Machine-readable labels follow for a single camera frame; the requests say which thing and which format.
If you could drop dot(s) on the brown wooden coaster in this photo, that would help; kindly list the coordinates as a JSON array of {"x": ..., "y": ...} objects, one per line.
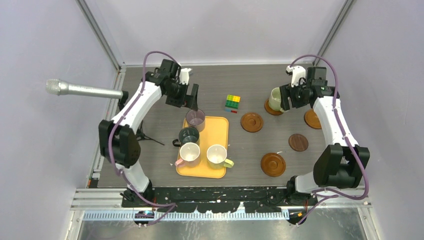
[
  {"x": 273, "y": 164},
  {"x": 270, "y": 111},
  {"x": 251, "y": 122},
  {"x": 312, "y": 120}
]

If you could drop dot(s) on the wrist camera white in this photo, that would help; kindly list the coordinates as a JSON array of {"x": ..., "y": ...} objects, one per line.
[
  {"x": 184, "y": 75},
  {"x": 298, "y": 75}
]

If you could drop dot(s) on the black microphone tripod stand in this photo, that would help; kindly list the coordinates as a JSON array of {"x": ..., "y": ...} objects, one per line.
[{"x": 140, "y": 135}]

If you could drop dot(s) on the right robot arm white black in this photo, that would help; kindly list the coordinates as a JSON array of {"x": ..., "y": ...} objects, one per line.
[{"x": 343, "y": 161}]

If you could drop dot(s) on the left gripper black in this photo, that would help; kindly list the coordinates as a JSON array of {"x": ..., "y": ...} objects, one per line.
[{"x": 186, "y": 100}]

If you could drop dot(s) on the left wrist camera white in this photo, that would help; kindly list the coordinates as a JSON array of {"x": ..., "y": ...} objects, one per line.
[{"x": 184, "y": 75}]

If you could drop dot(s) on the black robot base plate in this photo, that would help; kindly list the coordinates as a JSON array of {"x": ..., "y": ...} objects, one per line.
[{"x": 254, "y": 199}]

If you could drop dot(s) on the dark walnut coaster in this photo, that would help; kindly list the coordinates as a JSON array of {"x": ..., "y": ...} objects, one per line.
[{"x": 298, "y": 142}]

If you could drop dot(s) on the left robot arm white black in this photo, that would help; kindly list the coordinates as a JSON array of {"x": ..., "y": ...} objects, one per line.
[{"x": 118, "y": 141}]

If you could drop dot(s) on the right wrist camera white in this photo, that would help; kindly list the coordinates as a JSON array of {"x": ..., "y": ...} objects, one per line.
[{"x": 298, "y": 75}]

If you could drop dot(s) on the mauve mug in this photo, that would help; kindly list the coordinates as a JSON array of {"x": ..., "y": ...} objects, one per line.
[{"x": 196, "y": 119}]

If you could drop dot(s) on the yellow tray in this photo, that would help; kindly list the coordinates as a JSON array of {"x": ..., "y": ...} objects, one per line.
[{"x": 215, "y": 132}]

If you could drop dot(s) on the light green mug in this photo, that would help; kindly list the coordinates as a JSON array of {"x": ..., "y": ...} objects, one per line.
[{"x": 275, "y": 100}]

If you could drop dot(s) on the colourful toy brick block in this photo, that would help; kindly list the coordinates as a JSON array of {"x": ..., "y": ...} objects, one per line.
[{"x": 232, "y": 103}]

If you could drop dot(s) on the pink white mug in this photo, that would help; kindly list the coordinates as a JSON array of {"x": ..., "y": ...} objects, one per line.
[{"x": 189, "y": 155}]

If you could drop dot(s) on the dark green mug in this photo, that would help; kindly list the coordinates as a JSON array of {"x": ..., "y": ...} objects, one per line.
[{"x": 187, "y": 135}]

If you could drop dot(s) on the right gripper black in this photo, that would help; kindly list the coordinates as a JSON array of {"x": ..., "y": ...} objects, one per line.
[{"x": 286, "y": 91}]

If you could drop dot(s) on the cream yellow mug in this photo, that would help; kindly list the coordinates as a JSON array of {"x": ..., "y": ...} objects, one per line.
[{"x": 217, "y": 157}]

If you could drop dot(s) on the silver microphone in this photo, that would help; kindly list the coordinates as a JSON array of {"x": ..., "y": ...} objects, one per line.
[{"x": 60, "y": 88}]

